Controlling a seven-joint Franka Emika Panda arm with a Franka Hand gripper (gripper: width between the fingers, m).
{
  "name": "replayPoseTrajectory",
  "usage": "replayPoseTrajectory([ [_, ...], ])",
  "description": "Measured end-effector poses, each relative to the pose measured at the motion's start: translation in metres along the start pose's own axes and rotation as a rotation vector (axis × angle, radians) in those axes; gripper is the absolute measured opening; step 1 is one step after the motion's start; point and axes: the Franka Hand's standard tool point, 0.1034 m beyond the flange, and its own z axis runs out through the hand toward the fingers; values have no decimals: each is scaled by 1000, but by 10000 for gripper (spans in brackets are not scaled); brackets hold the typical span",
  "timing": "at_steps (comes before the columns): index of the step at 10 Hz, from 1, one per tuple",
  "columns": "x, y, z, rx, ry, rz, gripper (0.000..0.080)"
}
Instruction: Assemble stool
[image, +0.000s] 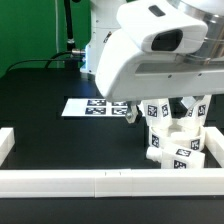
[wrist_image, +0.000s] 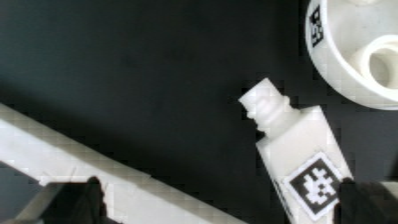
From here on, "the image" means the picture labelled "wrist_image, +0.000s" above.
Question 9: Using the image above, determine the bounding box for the white front fence bar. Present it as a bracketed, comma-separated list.
[0, 103, 245, 224]

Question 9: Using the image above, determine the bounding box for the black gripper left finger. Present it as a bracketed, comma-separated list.
[14, 177, 106, 224]

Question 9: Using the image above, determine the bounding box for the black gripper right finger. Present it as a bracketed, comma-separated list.
[333, 178, 398, 224]

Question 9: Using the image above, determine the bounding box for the white round stool seat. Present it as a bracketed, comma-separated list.
[305, 0, 398, 110]

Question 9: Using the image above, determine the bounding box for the white stool leg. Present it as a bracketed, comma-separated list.
[239, 78, 353, 224]

